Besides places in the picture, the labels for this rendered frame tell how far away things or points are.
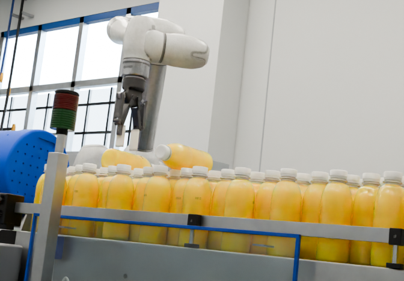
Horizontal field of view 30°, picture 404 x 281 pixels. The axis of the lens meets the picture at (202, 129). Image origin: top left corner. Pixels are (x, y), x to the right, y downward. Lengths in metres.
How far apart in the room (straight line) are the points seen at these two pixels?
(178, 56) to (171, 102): 3.11
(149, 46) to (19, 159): 0.55
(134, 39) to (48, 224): 0.80
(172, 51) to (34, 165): 0.58
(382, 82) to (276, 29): 0.98
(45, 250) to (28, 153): 0.63
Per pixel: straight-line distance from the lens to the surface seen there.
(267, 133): 5.34
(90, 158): 3.15
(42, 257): 1.91
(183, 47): 2.49
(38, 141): 2.50
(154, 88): 3.09
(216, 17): 5.52
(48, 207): 1.91
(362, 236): 1.63
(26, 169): 2.47
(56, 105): 1.94
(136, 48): 2.46
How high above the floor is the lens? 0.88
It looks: 10 degrees up
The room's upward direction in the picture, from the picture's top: 6 degrees clockwise
